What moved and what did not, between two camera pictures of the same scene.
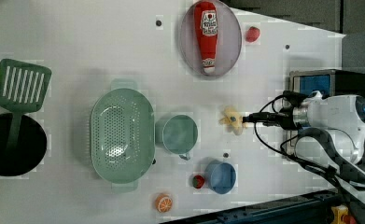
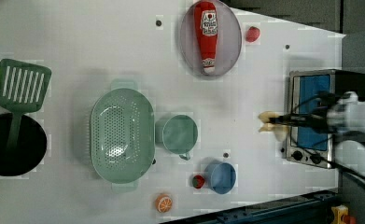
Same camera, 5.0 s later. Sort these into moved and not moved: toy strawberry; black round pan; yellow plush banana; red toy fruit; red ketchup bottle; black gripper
Moved: yellow plush banana; black gripper
Not moved: black round pan; toy strawberry; red toy fruit; red ketchup bottle
